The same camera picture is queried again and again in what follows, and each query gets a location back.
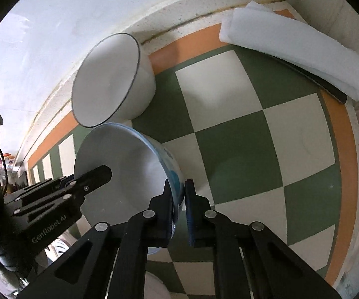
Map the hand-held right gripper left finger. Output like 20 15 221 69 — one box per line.
17 179 180 299

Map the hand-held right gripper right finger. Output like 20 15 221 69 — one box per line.
184 179 343 299

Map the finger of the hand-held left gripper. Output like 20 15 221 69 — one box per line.
5 176 76 206
11 165 113 223

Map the blue floral white bowl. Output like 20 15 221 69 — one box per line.
74 123 186 256

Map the plain white bowl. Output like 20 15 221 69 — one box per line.
144 271 172 299

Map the green checkered tablecloth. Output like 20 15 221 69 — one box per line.
27 8 359 299

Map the dark rimmed white bowl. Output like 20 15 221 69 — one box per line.
71 33 157 128

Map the folded white cloth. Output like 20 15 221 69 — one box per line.
219 1 359 109

